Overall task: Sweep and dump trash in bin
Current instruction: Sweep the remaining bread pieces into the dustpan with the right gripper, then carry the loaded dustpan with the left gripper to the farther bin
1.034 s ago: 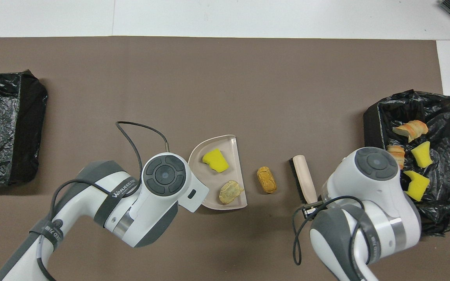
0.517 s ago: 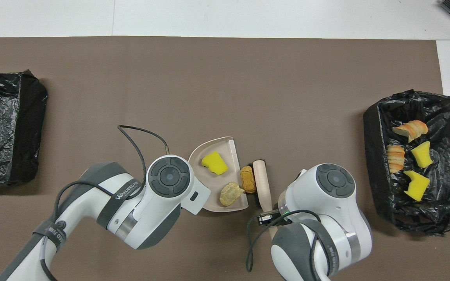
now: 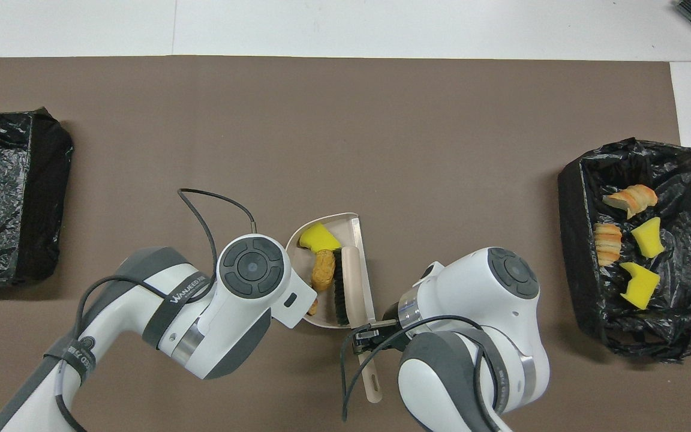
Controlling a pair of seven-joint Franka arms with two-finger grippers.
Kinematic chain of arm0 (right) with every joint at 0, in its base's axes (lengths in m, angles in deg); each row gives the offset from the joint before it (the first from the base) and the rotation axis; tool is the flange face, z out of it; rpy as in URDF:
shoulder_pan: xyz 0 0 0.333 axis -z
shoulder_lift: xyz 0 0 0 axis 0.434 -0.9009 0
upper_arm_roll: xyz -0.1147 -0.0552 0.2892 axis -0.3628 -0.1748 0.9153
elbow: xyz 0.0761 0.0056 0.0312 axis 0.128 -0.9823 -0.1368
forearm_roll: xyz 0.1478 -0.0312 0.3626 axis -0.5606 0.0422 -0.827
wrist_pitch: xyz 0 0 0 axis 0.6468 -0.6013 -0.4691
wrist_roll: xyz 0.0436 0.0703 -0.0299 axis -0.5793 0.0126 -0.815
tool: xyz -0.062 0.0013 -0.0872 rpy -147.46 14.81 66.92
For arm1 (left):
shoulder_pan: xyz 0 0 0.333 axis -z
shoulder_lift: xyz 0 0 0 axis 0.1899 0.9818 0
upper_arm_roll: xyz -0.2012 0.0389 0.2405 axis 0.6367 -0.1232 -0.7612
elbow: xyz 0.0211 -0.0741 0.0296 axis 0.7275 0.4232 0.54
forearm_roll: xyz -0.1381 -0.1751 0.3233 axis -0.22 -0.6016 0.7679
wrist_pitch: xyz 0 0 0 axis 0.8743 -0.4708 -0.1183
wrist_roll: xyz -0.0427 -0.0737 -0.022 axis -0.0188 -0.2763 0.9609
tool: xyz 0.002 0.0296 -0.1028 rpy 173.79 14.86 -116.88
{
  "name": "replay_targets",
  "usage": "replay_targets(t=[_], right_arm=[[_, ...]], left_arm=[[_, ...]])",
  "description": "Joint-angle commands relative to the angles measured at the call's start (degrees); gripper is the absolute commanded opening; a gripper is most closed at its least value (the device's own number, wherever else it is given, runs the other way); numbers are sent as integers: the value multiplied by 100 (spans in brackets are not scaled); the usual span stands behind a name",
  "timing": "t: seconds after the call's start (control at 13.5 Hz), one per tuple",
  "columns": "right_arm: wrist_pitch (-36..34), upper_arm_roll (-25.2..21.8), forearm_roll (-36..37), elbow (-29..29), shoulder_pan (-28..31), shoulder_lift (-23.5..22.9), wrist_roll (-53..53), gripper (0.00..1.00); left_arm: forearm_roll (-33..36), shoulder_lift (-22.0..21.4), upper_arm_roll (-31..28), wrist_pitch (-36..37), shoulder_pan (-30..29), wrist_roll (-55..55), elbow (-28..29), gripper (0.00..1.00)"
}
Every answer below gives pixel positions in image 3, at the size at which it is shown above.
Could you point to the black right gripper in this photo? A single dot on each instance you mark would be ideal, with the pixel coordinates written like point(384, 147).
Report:
point(396, 327)

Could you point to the beige brush with black bristles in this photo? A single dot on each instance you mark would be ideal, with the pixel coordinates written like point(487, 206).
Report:
point(350, 282)

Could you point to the brown oblong bread roll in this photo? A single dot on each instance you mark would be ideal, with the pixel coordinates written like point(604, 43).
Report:
point(323, 271)

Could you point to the beige plastic dustpan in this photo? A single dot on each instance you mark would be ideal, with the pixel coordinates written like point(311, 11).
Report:
point(345, 231)

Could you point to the yellow sponge piece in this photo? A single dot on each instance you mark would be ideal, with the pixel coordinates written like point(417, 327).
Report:
point(318, 237)
point(640, 288)
point(648, 239)

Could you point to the tan puff pastry piece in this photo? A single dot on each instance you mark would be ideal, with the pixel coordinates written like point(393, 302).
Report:
point(608, 245)

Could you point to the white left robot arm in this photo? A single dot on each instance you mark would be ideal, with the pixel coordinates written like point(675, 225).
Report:
point(237, 300)

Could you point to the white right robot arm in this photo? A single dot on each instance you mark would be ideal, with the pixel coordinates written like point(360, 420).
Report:
point(483, 300)

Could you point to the open black bag-lined bin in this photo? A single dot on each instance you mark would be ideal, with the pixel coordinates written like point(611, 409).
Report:
point(681, 324)

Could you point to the black bag-wrapped bin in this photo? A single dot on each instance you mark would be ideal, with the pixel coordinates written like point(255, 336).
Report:
point(3, 192)

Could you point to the brown table mat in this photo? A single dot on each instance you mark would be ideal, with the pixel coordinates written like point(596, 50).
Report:
point(321, 120)

